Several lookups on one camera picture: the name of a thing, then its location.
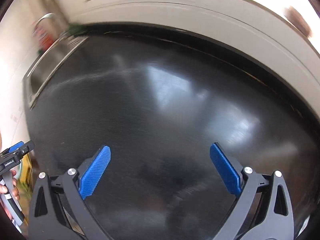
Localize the stainless steel kitchen sink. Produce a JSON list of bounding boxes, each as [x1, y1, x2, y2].
[[24, 36, 88, 108]]

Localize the person's left hand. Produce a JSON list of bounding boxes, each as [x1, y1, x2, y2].
[[0, 169, 21, 221]]

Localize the yellow cardboard box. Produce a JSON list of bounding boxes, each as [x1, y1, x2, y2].
[[18, 154, 33, 194]]

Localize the red dish soap bottle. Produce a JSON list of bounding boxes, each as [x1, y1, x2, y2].
[[33, 25, 54, 53]]

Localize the green scrub sponge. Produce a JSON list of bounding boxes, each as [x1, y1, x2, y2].
[[67, 23, 87, 36]]

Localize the chrome sink faucet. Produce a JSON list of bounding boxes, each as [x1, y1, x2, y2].
[[34, 12, 59, 30]]

